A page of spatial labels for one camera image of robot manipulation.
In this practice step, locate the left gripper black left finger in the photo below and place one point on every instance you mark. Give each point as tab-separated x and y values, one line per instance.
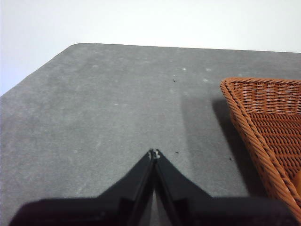
94	212

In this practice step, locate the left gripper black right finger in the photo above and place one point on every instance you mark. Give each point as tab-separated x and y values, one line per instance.
211	212

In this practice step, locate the brown wicker basket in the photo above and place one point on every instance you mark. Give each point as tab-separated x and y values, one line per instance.
265	122

